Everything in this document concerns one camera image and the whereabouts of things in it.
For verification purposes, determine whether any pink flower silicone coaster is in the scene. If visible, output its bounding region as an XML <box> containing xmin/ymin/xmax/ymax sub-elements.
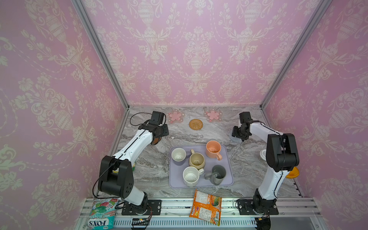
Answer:
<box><xmin>167</xmin><ymin>110</ymin><xmax>185</xmax><ymax>124</ymax></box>

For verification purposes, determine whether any woven rattan round coaster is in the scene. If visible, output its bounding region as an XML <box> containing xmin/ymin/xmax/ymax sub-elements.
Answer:
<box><xmin>189</xmin><ymin>119</ymin><xmax>203</xmax><ymax>130</ymax></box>

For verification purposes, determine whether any blue knitted round coaster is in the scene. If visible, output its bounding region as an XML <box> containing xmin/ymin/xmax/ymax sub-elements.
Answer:
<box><xmin>230</xmin><ymin>136</ymin><xmax>241</xmax><ymax>143</ymax></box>

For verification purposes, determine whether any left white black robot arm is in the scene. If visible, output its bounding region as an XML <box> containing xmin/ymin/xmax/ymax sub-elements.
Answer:
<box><xmin>97</xmin><ymin>124</ymin><xmax>169</xmax><ymax>214</ymax></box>

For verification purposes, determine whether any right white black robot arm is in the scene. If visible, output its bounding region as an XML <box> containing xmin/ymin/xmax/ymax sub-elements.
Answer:
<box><xmin>232</xmin><ymin>122</ymin><xmax>300</xmax><ymax>214</ymax></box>

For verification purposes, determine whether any lavender mug white inside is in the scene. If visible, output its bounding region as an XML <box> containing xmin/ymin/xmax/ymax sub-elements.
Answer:
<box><xmin>171</xmin><ymin>148</ymin><xmax>190</xmax><ymax>166</ymax></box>

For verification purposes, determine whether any peach pink mug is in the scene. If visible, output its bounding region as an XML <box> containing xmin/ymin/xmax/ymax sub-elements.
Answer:
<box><xmin>206</xmin><ymin>140</ymin><xmax>222</xmax><ymax>161</ymax></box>

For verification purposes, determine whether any green Fox's candy bag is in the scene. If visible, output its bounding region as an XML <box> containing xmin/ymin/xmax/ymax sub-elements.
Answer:
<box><xmin>112</xmin><ymin>163</ymin><xmax>136</xmax><ymax>173</ymax></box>

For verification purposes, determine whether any lavender plastic tray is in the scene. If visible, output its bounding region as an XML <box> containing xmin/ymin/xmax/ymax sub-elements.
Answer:
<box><xmin>169</xmin><ymin>144</ymin><xmax>234</xmax><ymax>189</ymax></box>

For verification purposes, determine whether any grey green mug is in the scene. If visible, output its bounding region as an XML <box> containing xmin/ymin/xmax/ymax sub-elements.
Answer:
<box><xmin>204</xmin><ymin>165</ymin><xmax>227</xmax><ymax>186</ymax></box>

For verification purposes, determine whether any cream yellow mug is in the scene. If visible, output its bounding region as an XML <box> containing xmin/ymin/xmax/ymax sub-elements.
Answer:
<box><xmin>189</xmin><ymin>149</ymin><xmax>206</xmax><ymax>170</ymax></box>

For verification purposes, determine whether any bottle with orange lid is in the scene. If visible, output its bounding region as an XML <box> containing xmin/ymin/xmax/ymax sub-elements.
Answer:
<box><xmin>286</xmin><ymin>167</ymin><xmax>300</xmax><ymax>179</ymax></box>

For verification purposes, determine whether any orange snack packet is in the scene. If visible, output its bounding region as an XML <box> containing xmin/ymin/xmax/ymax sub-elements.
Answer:
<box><xmin>189</xmin><ymin>190</ymin><xmax>222</xmax><ymax>226</ymax></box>

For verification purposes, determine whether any mint Fox's candy bag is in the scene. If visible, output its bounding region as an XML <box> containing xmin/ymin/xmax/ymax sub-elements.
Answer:
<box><xmin>87</xmin><ymin>198</ymin><xmax>119</xmax><ymax>230</ymax></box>

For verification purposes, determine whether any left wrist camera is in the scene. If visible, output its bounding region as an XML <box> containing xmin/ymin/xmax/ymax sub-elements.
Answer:
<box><xmin>150</xmin><ymin>111</ymin><xmax>166</xmax><ymax>126</ymax></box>

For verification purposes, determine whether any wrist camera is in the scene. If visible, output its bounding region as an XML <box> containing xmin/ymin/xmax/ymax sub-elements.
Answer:
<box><xmin>239</xmin><ymin>112</ymin><xmax>253</xmax><ymax>124</ymax></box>
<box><xmin>150</xmin><ymin>111</ymin><xmax>166</xmax><ymax>126</ymax></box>

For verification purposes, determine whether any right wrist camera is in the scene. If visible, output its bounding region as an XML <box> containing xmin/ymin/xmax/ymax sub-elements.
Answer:
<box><xmin>239</xmin><ymin>112</ymin><xmax>253</xmax><ymax>124</ymax></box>

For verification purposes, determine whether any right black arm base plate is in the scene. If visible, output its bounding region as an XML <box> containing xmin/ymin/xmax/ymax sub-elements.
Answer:
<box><xmin>236</xmin><ymin>198</ymin><xmax>279</xmax><ymax>216</ymax></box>

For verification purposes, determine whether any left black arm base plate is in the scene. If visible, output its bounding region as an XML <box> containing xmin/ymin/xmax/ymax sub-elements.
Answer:
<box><xmin>121</xmin><ymin>199</ymin><xmax>162</xmax><ymax>216</ymax></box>

